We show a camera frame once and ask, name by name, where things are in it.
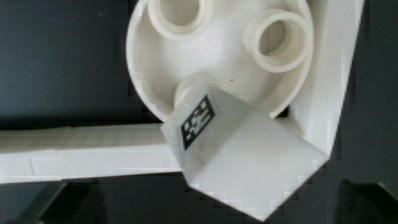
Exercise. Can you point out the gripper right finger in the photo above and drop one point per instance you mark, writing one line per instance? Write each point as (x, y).
(366, 205)

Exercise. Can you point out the white stool leg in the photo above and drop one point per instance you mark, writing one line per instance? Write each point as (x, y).
(245, 159)

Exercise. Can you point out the white right fence piece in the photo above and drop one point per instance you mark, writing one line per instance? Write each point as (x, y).
(315, 108)

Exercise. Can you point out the white round stool seat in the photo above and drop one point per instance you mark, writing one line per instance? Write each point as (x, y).
(237, 41)

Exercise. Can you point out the white front fence bar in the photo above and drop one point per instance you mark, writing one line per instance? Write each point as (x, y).
(84, 152)

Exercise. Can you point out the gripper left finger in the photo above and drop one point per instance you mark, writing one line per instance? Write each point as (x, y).
(25, 200)

